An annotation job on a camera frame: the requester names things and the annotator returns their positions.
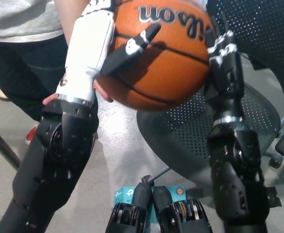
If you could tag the black metal pole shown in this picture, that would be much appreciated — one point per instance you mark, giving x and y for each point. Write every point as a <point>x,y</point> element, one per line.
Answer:
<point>2,145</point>

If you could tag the teal tp-link box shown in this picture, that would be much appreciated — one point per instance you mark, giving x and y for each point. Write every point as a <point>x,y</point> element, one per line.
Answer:
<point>125,194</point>

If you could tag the person gray shirt black pants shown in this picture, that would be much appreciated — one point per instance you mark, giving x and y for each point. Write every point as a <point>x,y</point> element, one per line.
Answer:
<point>23,63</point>

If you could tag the orange Wilson basketball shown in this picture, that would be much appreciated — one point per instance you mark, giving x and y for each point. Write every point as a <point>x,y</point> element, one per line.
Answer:
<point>168,72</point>

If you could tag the red white sneaker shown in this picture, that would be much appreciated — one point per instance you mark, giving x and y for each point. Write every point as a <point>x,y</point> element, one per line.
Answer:
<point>32,136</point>

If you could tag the white shoe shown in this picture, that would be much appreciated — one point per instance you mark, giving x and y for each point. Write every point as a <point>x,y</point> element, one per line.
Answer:
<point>0,91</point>

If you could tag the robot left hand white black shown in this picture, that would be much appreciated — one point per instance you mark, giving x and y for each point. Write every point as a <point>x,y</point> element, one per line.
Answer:
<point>86,53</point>

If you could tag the robot right hand white black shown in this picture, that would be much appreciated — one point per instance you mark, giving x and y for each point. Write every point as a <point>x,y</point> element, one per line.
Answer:
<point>228,77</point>

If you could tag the black floor box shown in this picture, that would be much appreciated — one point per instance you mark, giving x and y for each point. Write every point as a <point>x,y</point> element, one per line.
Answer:
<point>258,63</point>

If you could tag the person hand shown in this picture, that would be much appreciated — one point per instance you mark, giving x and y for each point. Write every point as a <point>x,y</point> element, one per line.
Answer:
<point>103,92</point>

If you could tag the black perforated office chair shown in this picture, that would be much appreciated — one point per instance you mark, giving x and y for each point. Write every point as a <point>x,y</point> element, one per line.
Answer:
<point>180,136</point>

